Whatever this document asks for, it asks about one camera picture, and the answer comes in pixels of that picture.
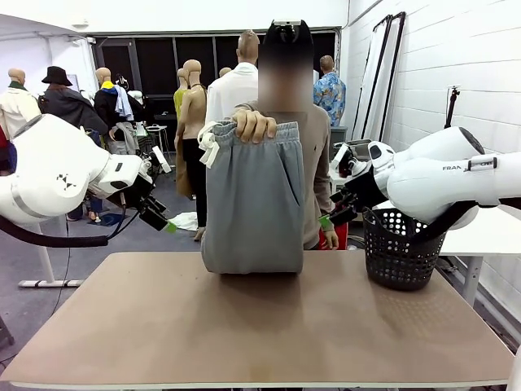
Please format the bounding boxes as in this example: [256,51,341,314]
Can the white cloth on floor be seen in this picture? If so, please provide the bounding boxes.
[167,211,199,233]

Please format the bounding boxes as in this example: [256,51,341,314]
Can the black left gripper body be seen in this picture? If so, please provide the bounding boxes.
[129,172,163,213]

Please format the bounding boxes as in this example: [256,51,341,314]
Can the mannequin with yellow collar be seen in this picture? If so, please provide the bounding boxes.
[94,67,148,156]

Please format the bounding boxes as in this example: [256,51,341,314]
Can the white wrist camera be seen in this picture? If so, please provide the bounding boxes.
[151,145,173,174]
[330,143,356,178]

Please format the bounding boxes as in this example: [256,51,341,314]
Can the person's left forearm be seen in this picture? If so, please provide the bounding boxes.
[309,170,333,231]

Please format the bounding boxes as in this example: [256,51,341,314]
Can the person in beige sweater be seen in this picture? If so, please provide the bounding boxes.
[230,20,340,252]

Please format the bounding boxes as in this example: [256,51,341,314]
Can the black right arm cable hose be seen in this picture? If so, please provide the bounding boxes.
[413,194,521,246]

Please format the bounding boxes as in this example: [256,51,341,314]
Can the black-framed white panel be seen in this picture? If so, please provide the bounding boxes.
[372,11,408,144]
[351,14,394,142]

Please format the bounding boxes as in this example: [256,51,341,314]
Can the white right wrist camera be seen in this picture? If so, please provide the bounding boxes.
[330,143,356,178]

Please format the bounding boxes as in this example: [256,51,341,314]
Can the white background stool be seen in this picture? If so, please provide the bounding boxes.
[145,124,169,156]

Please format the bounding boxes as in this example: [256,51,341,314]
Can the mannequin in cream jacket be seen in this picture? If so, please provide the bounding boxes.
[0,68,42,140]

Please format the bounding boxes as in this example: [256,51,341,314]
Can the grey training pants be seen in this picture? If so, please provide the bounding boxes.
[197,120,307,277]

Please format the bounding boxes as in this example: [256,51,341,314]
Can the black head cap mount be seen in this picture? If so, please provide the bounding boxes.
[262,21,315,48]

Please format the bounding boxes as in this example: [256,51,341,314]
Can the mannequin in yellow top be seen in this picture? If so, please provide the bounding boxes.
[173,68,190,123]

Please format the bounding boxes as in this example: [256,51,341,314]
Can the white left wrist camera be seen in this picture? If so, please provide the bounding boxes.
[151,145,173,174]

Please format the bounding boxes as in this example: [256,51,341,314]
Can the mannequin in blue floral shirt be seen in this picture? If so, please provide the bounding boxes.
[313,55,348,128]

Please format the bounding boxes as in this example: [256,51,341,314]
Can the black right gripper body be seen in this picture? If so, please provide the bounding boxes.
[341,165,388,212]

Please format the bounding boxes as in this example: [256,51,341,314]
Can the person's right hand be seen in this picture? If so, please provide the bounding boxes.
[230,109,278,145]

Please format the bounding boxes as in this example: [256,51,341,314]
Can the red box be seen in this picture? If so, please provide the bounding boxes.
[321,222,350,250]

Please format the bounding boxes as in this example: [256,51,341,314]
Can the person's right forearm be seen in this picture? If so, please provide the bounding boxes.
[232,100,261,119]

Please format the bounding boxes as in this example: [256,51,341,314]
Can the mannequin with black hat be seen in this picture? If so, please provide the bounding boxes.
[37,65,109,223]

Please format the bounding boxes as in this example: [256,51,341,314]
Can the black tripod stand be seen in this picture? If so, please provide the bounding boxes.
[443,85,462,130]

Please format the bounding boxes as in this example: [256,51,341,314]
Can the person's left hand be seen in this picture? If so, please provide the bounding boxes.
[317,227,340,251]

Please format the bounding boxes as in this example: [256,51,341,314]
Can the tall mannequin in white shirt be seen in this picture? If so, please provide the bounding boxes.
[204,30,262,124]

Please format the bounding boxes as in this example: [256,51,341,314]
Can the black perforated plastic basket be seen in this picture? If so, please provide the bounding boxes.
[361,206,449,292]

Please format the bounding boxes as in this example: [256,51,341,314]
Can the white side table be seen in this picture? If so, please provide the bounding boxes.
[370,198,521,307]

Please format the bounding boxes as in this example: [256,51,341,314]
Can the beige mannequin in black trousers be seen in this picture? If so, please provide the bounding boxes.
[174,59,211,242]

